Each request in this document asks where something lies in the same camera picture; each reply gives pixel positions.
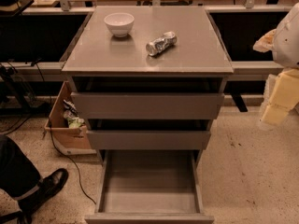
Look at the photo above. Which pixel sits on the crumpled trash in box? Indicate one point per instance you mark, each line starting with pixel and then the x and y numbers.
pixel 71 115

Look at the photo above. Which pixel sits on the grey top drawer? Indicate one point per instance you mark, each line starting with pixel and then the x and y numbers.
pixel 147 97

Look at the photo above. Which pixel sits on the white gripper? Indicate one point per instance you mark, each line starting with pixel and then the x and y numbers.
pixel 287 42

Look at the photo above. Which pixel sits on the white bowl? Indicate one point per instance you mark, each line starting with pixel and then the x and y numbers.
pixel 119 24

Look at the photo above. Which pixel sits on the grey bottom drawer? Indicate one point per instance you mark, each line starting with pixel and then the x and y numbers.
pixel 149 187

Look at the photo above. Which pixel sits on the grey drawer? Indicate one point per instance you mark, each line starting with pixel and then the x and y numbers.
pixel 149 134
pixel 149 187
pixel 147 97

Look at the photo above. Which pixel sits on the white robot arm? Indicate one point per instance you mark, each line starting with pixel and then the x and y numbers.
pixel 289 23

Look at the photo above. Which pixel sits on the grey drawer cabinet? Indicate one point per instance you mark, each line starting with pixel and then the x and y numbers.
pixel 199 51

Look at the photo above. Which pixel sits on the grey middle drawer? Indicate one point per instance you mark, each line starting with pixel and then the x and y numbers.
pixel 149 134

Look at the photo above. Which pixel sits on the cardboard box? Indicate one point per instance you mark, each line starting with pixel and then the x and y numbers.
pixel 70 141

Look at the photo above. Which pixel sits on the dark trouser leg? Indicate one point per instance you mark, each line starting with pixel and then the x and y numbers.
pixel 18 176

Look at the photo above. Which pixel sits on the black leather shoe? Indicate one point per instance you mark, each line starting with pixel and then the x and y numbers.
pixel 47 188

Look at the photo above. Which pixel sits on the crushed silver can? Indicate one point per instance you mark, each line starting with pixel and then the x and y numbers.
pixel 160 44

